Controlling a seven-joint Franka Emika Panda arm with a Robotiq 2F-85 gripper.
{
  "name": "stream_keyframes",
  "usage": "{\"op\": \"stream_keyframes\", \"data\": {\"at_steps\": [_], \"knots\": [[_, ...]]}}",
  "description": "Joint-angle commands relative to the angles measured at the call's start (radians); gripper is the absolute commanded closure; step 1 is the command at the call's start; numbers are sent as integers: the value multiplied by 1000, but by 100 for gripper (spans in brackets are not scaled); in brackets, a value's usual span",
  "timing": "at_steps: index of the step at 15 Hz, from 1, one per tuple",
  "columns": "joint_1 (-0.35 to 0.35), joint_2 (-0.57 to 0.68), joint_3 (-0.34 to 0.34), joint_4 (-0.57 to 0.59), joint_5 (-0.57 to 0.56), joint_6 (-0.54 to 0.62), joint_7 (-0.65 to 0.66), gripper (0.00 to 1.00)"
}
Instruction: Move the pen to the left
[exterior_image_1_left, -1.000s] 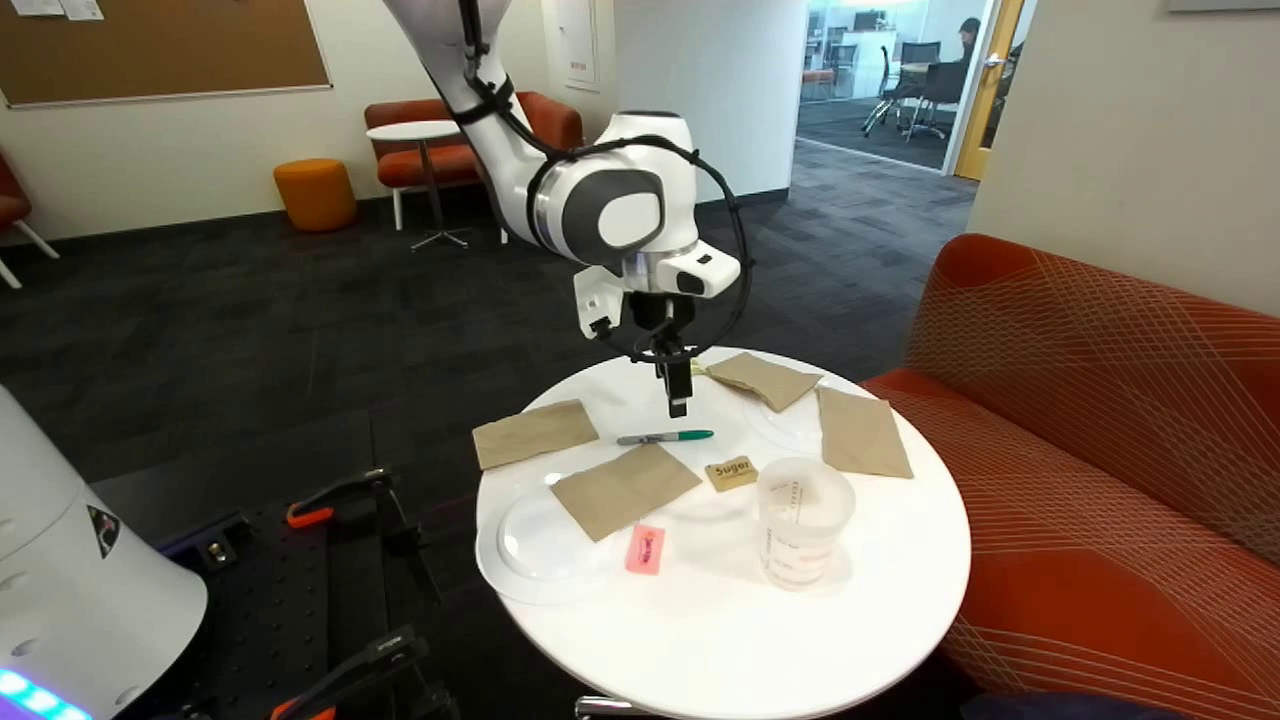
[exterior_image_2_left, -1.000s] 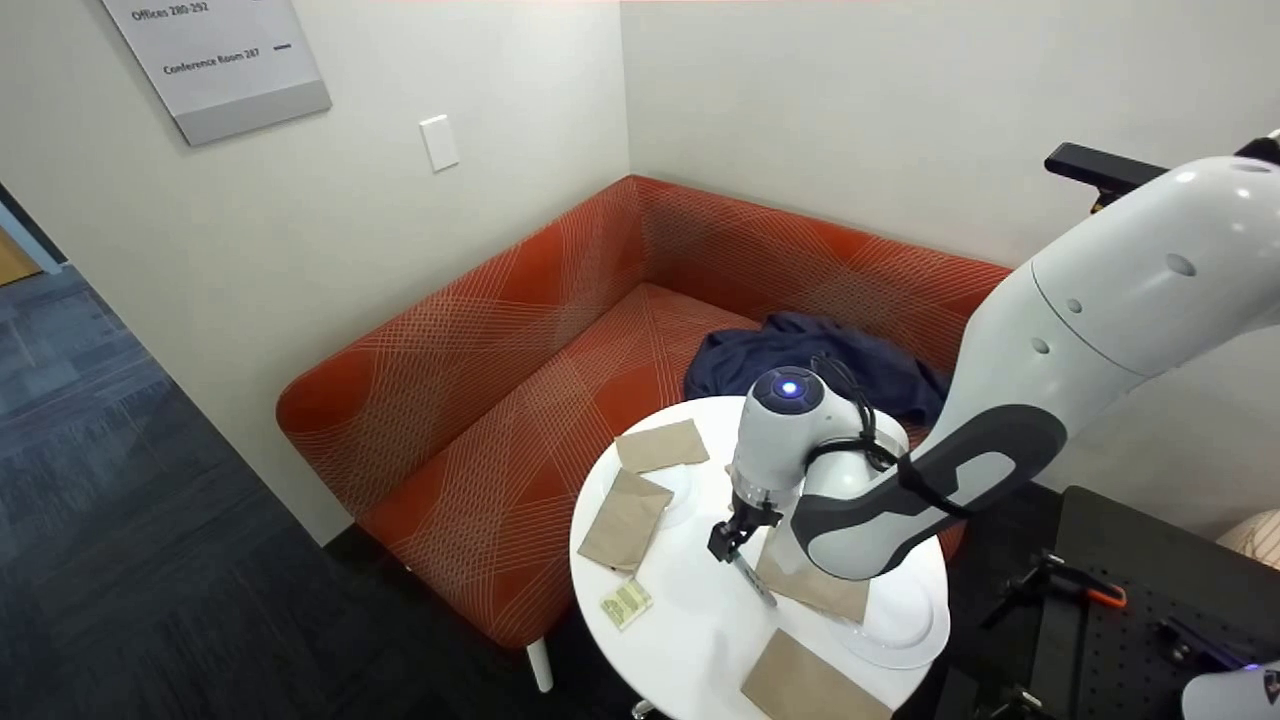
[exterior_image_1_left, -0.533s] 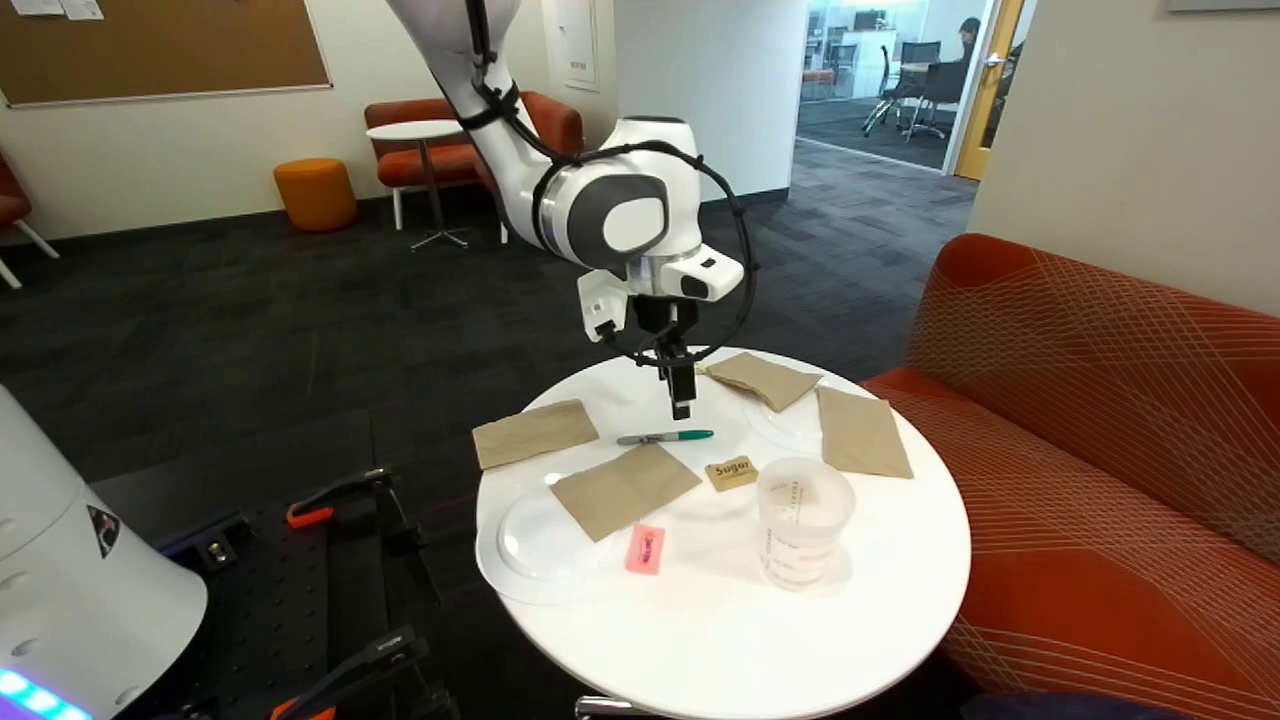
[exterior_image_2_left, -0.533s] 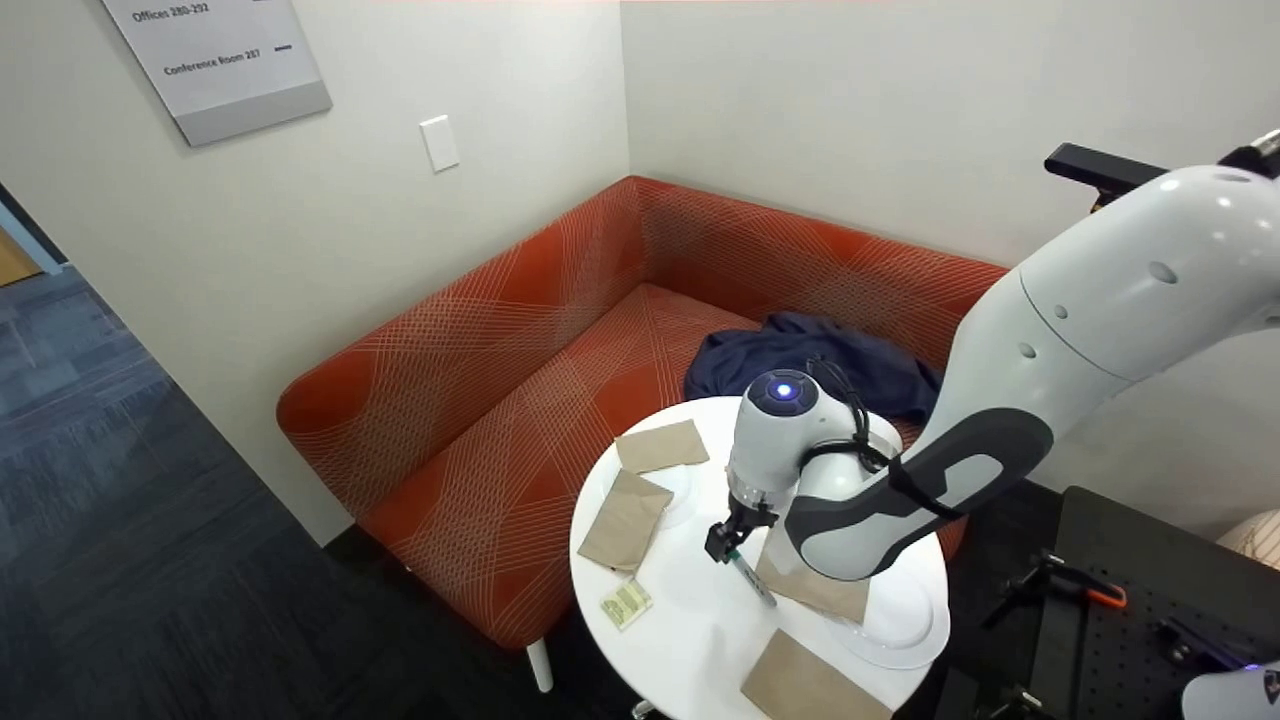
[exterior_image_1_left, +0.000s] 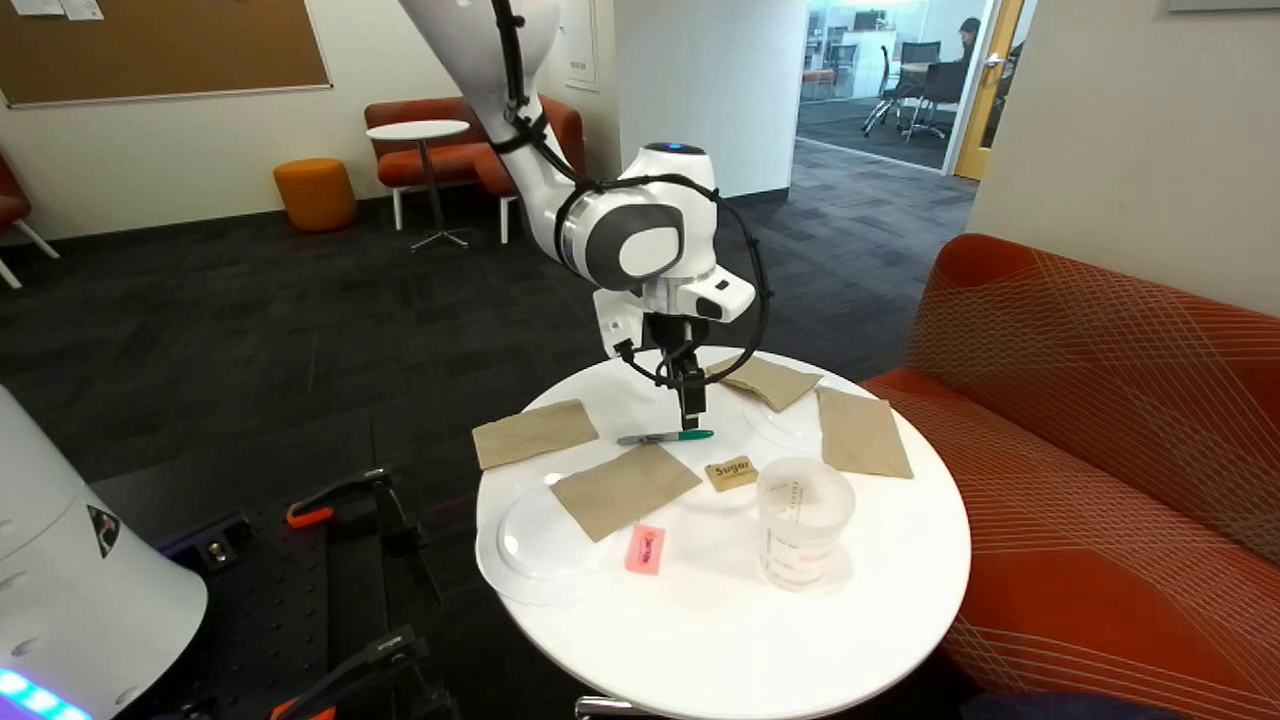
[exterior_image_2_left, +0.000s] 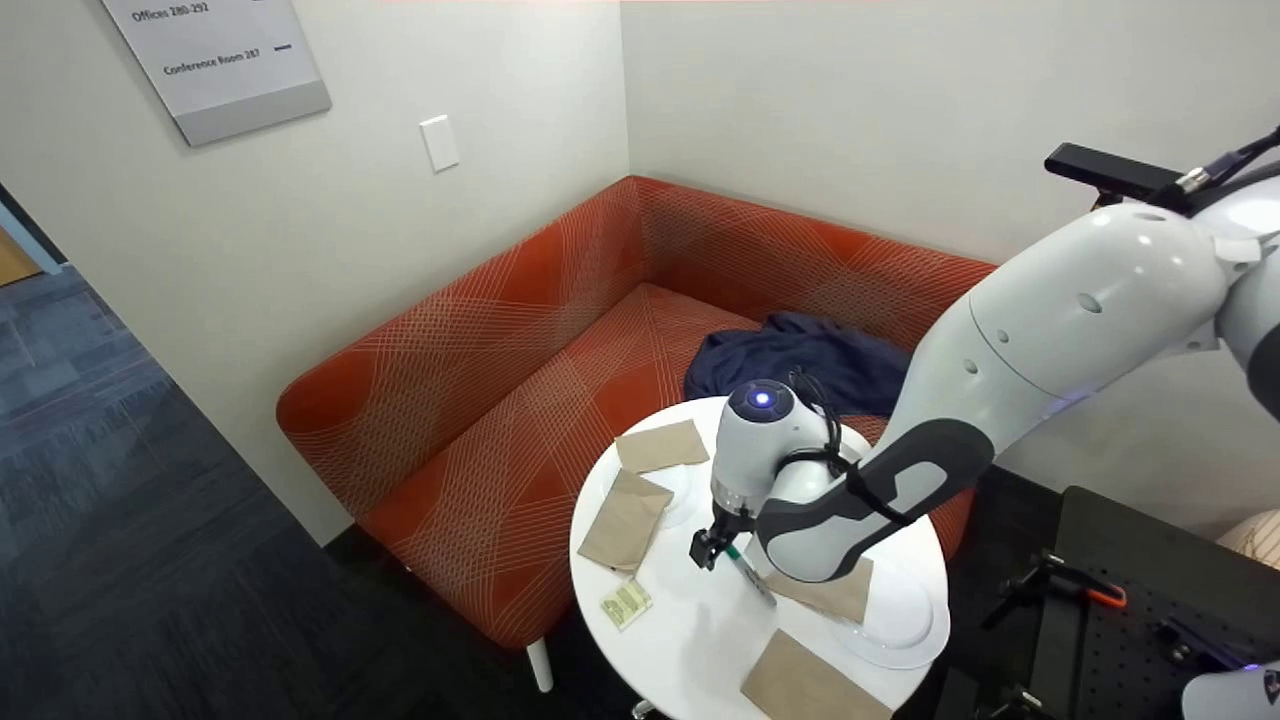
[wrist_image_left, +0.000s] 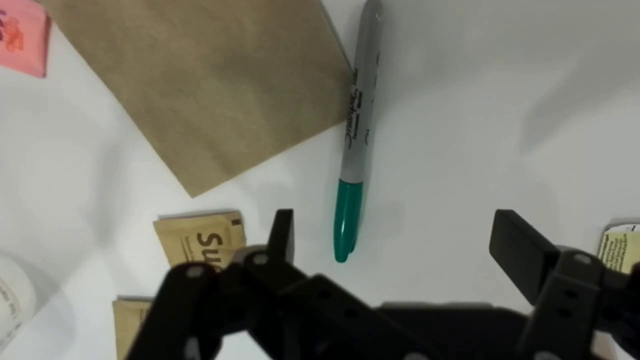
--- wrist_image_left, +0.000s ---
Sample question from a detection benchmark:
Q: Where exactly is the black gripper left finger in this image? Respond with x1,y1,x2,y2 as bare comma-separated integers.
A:
127,208,382,360

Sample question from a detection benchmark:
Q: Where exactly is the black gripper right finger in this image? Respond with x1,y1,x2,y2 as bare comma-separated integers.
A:
489,208,640,360

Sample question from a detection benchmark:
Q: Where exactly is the grey marker pen green cap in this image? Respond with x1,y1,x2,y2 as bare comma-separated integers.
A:
332,0,386,265

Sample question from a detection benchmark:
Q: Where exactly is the brown sugar packet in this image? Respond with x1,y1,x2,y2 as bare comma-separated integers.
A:
152,211,250,273

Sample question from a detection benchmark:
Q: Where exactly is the white paper cup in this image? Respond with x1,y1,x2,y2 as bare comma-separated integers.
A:
0,253,41,355

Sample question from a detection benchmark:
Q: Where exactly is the large brown paper napkin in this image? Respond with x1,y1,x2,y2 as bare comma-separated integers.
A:
38,0,357,201

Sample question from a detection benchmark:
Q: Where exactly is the pink rubber eraser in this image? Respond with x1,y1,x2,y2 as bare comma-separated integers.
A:
0,0,54,81

